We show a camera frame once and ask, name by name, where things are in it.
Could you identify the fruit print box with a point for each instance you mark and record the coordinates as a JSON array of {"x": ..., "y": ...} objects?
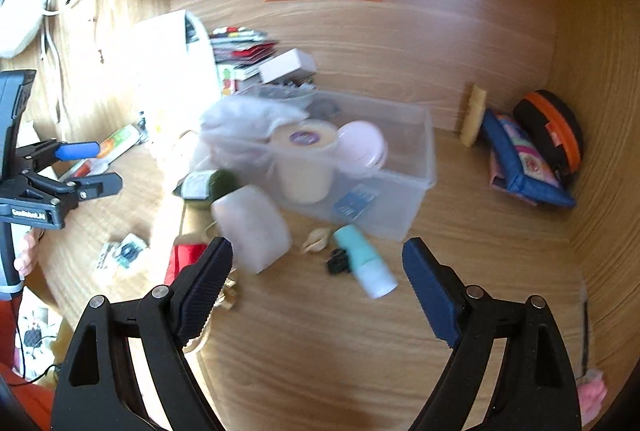
[{"x": 227, "y": 81}]

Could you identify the black binder clip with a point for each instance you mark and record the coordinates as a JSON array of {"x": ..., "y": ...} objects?
[{"x": 337, "y": 262}]

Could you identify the small white box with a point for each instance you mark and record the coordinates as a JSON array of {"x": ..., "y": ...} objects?
[{"x": 285, "y": 66}]

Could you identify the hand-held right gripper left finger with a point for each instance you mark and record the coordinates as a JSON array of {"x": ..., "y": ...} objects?
[{"x": 205, "y": 293}]

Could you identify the black orange round case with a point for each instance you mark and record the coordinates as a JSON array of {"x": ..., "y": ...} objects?
[{"x": 550, "y": 131}]

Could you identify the small white packet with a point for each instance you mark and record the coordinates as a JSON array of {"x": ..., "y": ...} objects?
[{"x": 125, "y": 251}]

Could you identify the red white tube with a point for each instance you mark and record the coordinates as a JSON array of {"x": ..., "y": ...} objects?
[{"x": 85, "y": 168}]

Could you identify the clear plastic bin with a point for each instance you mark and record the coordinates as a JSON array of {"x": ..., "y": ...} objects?
[{"x": 400, "y": 171}]

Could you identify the person's left hand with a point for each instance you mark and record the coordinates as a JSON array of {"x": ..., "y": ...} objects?
[{"x": 29, "y": 256}]

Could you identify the blue pouch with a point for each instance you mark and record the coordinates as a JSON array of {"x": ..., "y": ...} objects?
[{"x": 510, "y": 161}]

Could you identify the wooden desktop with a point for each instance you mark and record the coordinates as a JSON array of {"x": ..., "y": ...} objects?
[{"x": 310, "y": 351}]

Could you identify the green glass jar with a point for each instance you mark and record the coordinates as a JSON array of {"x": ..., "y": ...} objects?
[{"x": 220, "y": 183}]

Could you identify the white green orange tube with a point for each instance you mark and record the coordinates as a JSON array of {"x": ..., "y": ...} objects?
[{"x": 120, "y": 141}]

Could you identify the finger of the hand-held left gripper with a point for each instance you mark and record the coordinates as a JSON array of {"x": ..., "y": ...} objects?
[
  {"x": 97, "y": 186},
  {"x": 77, "y": 150}
]

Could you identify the white paper bag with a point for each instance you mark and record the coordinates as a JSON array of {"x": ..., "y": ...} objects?
[{"x": 175, "y": 71}]

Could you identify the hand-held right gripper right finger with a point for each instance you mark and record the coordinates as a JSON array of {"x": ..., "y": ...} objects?
[{"x": 434, "y": 293}]

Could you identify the stack of books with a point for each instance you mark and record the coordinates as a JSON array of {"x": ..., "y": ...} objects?
[{"x": 242, "y": 46}]

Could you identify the teal white bottle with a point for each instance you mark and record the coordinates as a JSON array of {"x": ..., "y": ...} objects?
[{"x": 362, "y": 261}]

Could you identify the cream tape roll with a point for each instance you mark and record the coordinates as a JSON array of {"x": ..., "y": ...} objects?
[{"x": 305, "y": 166}]

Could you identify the red fabric charm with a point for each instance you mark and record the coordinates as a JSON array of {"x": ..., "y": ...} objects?
[{"x": 185, "y": 261}]

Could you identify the white foam block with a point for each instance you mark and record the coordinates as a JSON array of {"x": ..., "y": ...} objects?
[{"x": 252, "y": 228}]

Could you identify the small seashell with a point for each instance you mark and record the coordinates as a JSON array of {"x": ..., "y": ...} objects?
[{"x": 315, "y": 242}]

